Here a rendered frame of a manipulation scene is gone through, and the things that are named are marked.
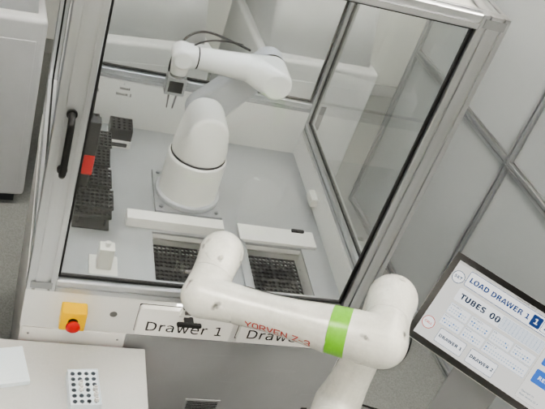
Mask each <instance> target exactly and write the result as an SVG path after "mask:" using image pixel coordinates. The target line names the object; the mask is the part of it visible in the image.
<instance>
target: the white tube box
mask: <svg viewBox="0 0 545 409"><path fill-rule="evenodd" d="M79 380H83V381H84V383H83V386H84V390H83V392H79ZM94 385H98V389H97V390H98V391H99V394H98V397H99V401H98V403H95V402H94V399H95V397H94V396H93V395H94V391H93V386H94ZM66 386H67V405H68V409H101V405H102V402H101V390H100V382H99V376H98V369H97V368H90V369H67V374H66Z"/></svg>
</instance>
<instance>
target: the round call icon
mask: <svg viewBox="0 0 545 409"><path fill-rule="evenodd" d="M437 321H438V320H437V319H436V318H434V317H433V316H432V315H430V314H429V313H427V312H426V313H425V315H424V316H423V318H422V320H421V321H420V322H419V324H420V325H421V326H423V327H424V328H426V329H428V330H429V331H431V330H432V329H433V327H434V326H435V324H436V322H437Z"/></svg>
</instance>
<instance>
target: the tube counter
mask: <svg viewBox="0 0 545 409"><path fill-rule="evenodd" d="M486 321H488V322H490V323H491V324H493V325H494V326H495V327H497V328H498V329H500V330H502V331H503V332H505V333H506V334H508V335H509V336H511V337H512V338H514V339H516V340H517V341H519V342H520V343H521V344H523V345H524V346H526V347H528V348H530V349H531V350H532V351H534V352H535V353H537V354H538V355H539V354H540V352H541V351H542V349H543V348H544V347H545V342H544V341H543V340H542V339H541V338H539V337H537V336H536V335H534V334H532V333H531V332H530V331H528V330H527V329H525V328H523V327H522V326H520V325H519V324H517V323H516V322H514V321H512V320H511V319H509V318H508V317H506V316H505V315H503V314H502V313H500V312H498V311H497V310H495V309H494V308H493V309H492V310H491V312H490V314H489V315H488V317H487V319H486Z"/></svg>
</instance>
